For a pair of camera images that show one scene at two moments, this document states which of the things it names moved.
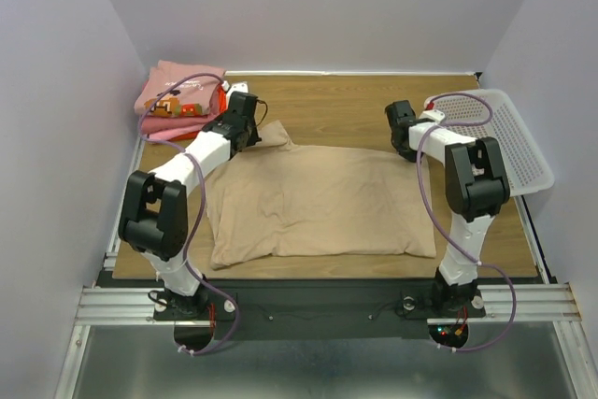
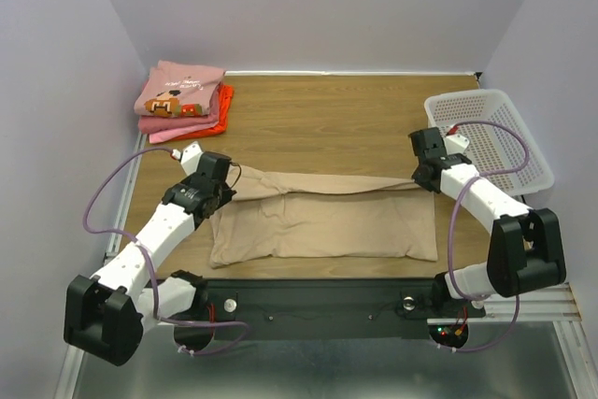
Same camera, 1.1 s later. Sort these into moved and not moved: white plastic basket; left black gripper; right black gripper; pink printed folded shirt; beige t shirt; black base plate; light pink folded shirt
Moved: left black gripper; beige t shirt; right black gripper
Not moved: white plastic basket; pink printed folded shirt; black base plate; light pink folded shirt
